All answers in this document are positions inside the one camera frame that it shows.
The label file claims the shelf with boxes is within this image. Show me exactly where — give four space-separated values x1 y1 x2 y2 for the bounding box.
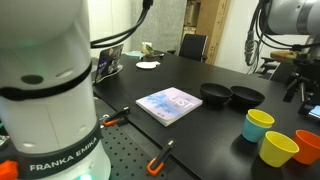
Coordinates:
182 0 202 38

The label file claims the white blue UIST book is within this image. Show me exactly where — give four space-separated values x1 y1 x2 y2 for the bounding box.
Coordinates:
135 86 204 128

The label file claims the wrist mounted camera bar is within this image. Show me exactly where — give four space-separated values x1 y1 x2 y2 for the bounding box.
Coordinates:
269 49 303 62

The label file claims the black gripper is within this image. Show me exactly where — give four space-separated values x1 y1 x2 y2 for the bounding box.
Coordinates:
283 56 320 116

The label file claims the black perforated breadboard plate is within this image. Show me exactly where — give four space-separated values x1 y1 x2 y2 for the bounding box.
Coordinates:
92 95 201 180

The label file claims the orange plastic part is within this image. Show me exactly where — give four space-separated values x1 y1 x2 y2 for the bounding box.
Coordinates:
0 159 20 180

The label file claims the tall cardboard box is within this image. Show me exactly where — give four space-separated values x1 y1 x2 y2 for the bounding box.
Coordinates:
195 0 232 66

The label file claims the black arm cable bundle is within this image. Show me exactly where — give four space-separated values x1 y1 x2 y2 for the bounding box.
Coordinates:
248 0 320 52

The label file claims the yellow plastic cup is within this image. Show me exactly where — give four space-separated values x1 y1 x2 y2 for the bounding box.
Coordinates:
246 108 276 129
258 130 300 169

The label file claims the black office chair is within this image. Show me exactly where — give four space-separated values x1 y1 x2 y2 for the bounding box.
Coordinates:
166 33 210 63

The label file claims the black bowl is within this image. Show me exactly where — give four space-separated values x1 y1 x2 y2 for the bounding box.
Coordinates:
230 85 267 108
199 82 234 106

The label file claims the pale teal flat item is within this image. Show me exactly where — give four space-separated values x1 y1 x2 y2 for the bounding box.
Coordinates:
125 50 145 58

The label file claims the small beige green object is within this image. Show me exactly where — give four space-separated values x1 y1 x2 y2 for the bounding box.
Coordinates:
139 41 156 58

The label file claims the laptop with stickers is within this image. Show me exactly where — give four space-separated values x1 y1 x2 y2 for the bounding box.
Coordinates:
93 43 125 85

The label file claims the orange plastic cup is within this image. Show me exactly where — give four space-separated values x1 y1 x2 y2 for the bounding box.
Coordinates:
292 129 320 166

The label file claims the white framed tablet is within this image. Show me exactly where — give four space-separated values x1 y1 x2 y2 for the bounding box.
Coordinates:
308 105 320 120

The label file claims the black base cable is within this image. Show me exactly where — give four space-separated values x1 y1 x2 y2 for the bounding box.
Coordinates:
89 0 154 50

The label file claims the blue plastic cup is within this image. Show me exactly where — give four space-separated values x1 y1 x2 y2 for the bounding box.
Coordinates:
241 114 273 144

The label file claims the black orange spring clamp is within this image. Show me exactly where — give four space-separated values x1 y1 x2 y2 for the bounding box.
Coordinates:
146 138 176 177
101 106 132 129

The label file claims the grey cable connector plug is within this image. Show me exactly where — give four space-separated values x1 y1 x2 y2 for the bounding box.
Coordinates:
244 29 257 67

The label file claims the white round paper plate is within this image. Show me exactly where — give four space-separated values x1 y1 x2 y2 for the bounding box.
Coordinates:
135 60 161 71

